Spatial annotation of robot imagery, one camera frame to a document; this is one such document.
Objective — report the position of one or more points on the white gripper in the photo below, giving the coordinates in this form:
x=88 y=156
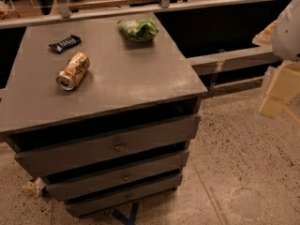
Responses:
x=288 y=35

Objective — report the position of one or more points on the green rice chip bag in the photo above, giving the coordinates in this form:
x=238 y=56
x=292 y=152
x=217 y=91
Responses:
x=139 y=30

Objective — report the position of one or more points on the orange soda can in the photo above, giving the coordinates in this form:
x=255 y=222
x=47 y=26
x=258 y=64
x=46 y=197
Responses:
x=73 y=72

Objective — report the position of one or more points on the top grey drawer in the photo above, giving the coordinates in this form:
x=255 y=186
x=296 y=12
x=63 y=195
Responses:
x=56 y=159

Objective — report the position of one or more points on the grey drawer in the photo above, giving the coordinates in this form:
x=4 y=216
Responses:
x=56 y=159
x=133 y=172
x=131 y=194

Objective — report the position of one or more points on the middle grey drawer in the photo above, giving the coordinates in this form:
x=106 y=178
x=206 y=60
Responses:
x=133 y=172

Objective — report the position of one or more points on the grey drawer cabinet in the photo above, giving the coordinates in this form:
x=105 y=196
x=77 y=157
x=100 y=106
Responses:
x=128 y=86

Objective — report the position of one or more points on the black candy bar wrapper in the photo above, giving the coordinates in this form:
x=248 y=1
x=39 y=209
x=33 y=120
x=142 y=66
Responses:
x=65 y=44

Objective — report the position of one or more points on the bottom grey drawer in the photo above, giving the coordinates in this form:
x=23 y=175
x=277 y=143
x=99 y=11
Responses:
x=131 y=194

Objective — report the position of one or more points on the crumpled paper scrap on floor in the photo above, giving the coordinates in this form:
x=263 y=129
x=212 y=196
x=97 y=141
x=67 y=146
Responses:
x=37 y=186

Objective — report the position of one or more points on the grey metal railing frame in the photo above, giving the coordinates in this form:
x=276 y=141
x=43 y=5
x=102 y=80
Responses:
x=203 y=30

